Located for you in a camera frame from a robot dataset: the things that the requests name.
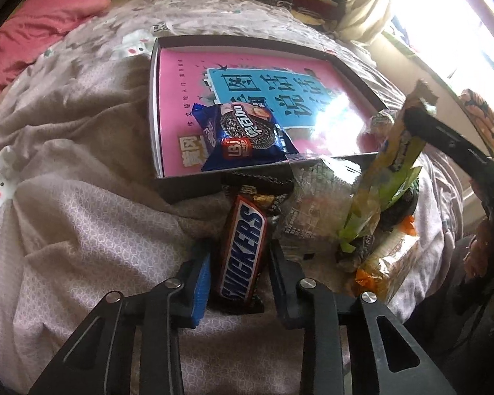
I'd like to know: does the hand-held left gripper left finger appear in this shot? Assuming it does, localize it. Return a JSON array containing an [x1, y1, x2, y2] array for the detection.
[[27, 251, 212, 395]]

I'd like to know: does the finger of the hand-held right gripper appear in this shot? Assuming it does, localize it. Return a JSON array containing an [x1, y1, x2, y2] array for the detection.
[[405, 107, 494, 178]]

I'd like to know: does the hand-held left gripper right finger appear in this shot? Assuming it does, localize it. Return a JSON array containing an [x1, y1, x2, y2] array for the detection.
[[267, 241, 457, 395]]

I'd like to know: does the yellow-green snack packet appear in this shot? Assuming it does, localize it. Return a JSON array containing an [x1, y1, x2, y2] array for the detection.
[[338, 80, 439, 256]]

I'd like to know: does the brown chocolate bar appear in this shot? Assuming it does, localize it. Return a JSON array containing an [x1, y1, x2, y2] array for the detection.
[[208, 194, 269, 313]]

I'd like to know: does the clear plastic snack packet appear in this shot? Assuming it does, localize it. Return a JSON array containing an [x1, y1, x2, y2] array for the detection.
[[272, 154, 379, 261]]

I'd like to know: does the shallow black cardboard box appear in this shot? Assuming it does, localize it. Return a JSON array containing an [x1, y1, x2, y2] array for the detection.
[[149, 36, 390, 205]]

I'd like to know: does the orange cracker packet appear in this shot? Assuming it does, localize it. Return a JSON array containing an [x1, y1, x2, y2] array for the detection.
[[346, 214, 421, 302]]

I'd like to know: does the small wrapped candy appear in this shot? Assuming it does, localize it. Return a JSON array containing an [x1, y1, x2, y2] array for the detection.
[[370, 110, 396, 136]]

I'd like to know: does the orange patterned cloth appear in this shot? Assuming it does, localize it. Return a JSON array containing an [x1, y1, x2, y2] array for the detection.
[[457, 88, 494, 159]]

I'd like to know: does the black snack packet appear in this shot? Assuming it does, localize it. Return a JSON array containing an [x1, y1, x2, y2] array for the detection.
[[224, 173, 295, 217]]

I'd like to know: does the dark round cookie packet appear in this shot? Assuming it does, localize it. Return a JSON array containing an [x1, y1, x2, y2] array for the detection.
[[379, 189, 419, 232]]

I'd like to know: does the cream curtain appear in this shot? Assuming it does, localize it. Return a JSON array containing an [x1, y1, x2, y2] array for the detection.
[[335, 0, 400, 44]]

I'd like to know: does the printed grey-pink quilt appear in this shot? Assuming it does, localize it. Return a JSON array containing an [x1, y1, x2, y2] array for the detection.
[[0, 0, 466, 395]]

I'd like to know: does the blue cookie packet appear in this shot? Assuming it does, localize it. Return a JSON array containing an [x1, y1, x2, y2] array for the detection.
[[190, 103, 299, 172]]

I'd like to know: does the pink book with blue label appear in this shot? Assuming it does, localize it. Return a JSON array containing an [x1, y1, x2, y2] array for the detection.
[[155, 47, 381, 177]]

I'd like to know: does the pink blanket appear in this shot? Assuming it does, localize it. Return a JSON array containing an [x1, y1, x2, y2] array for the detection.
[[0, 0, 112, 110]]

